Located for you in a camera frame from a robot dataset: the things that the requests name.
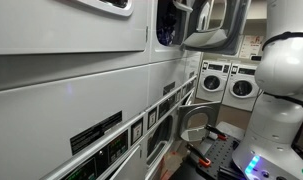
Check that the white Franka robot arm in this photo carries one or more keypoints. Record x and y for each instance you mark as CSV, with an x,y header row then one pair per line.
x,y
281,126

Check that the white stacked dryer unit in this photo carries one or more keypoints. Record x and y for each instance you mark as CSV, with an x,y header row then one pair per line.
x,y
161,73
57,100
196,60

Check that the white dryer door with window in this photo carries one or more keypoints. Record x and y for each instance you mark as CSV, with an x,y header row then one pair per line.
x,y
204,108
224,43

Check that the white front-load washer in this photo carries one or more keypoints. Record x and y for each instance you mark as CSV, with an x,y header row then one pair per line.
x,y
242,88
211,82

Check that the black perforated mounting board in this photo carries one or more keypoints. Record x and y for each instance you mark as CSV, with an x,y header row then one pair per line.
x,y
221,153

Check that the small black device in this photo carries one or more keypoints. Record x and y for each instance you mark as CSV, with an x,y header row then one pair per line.
x,y
256,58

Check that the white paper wall poster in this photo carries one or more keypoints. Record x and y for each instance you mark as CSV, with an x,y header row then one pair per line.
x,y
251,46

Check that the black mounting bracket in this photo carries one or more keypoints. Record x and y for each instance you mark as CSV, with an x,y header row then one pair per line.
x,y
231,173

